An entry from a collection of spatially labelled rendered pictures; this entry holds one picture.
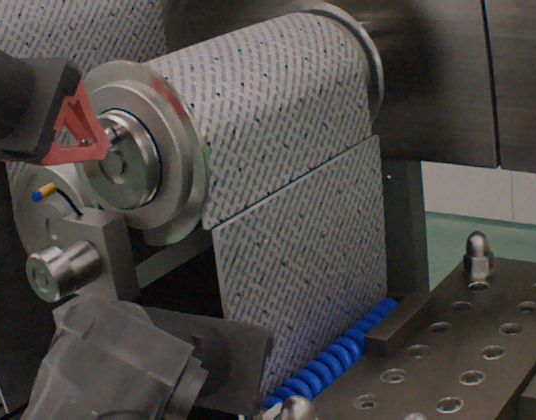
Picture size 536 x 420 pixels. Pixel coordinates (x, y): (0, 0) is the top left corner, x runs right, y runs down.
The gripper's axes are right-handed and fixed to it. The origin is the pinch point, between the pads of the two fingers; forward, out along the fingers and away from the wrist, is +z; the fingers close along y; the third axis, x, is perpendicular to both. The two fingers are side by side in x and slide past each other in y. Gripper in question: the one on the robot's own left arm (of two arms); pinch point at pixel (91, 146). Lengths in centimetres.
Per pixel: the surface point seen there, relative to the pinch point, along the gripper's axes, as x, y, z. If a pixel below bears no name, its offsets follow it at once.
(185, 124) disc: 3.1, 5.8, 2.8
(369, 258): 1.0, 6.3, 31.0
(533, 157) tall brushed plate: 14.4, 19.2, 35.8
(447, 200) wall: 74, -110, 283
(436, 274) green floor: 39, -94, 257
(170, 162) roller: 0.5, 4.5, 3.8
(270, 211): 0.3, 6.7, 13.7
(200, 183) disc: -0.3, 6.4, 5.4
